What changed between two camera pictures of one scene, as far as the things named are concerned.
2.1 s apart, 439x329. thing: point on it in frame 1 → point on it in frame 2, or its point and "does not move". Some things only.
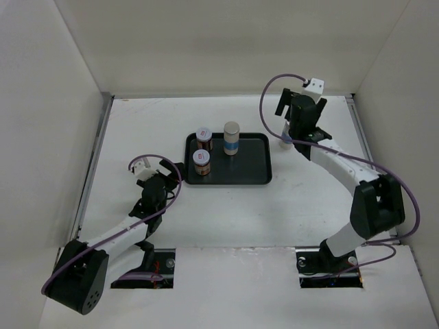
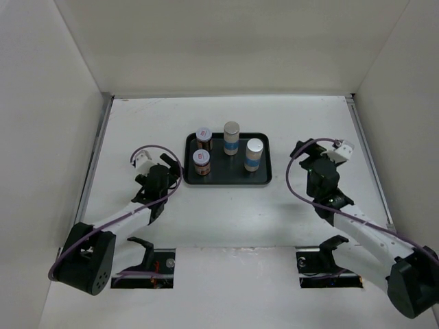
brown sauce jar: (201, 159) does not move
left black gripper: (169, 167) does not move
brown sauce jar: (204, 136) does not move
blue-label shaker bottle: (285, 144) → (253, 154)
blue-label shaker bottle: (231, 133) does not move
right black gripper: (284, 101) → (304, 163)
